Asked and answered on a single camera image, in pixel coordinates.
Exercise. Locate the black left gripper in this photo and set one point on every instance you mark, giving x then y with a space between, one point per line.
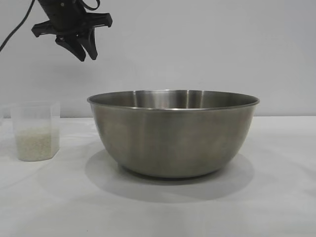
61 17

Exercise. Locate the stainless steel mixing bowl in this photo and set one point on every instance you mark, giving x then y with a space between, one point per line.
172 140

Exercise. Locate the white rice grains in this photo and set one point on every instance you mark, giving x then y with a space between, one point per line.
34 145

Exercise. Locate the clear plastic measuring cup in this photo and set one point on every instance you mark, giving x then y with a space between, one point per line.
37 116

